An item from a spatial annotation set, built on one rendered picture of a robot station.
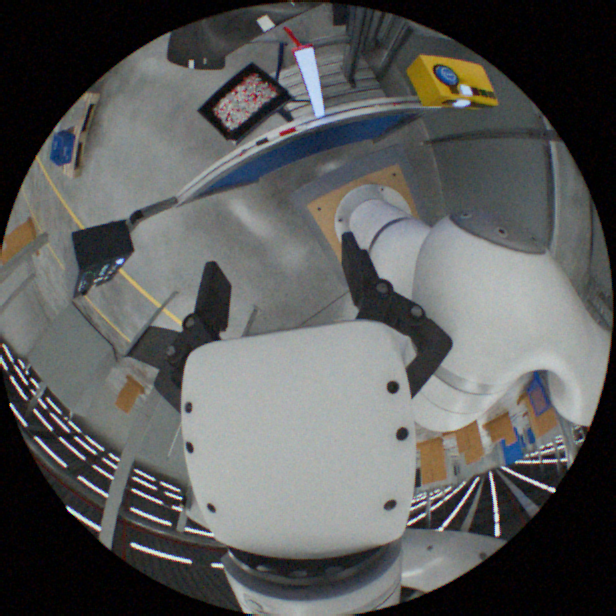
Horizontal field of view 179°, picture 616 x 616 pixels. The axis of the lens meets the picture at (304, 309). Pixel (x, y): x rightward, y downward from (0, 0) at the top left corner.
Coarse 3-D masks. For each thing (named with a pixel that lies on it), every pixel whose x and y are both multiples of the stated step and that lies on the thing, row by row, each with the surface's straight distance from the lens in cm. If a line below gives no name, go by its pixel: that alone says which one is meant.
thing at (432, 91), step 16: (416, 64) 50; (432, 64) 48; (448, 64) 51; (464, 64) 54; (416, 80) 52; (432, 80) 46; (464, 80) 51; (480, 80) 55; (432, 96) 48; (448, 96) 46; (464, 96) 49; (480, 96) 52
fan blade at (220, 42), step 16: (224, 16) 45; (240, 16) 42; (256, 16) 41; (272, 16) 39; (288, 16) 38; (208, 32) 46; (224, 32) 43; (240, 32) 41; (256, 32) 39; (208, 48) 45; (224, 48) 42
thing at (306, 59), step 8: (312, 48) 30; (296, 56) 30; (304, 56) 31; (312, 56) 31; (304, 64) 32; (312, 64) 33; (304, 72) 34; (312, 72) 35; (312, 80) 38; (312, 88) 41; (312, 96) 44; (320, 96) 46; (320, 104) 50; (320, 112) 56
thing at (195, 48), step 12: (192, 24) 68; (180, 36) 72; (192, 36) 69; (204, 36) 68; (168, 48) 77; (180, 48) 73; (192, 48) 70; (204, 48) 69; (168, 60) 80; (180, 60) 76; (192, 60) 72
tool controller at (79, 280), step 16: (112, 224) 65; (80, 240) 61; (96, 240) 62; (112, 240) 63; (128, 240) 65; (80, 256) 59; (96, 256) 60; (112, 256) 61; (128, 256) 66; (64, 272) 84; (80, 272) 59; (96, 272) 65; (80, 288) 73
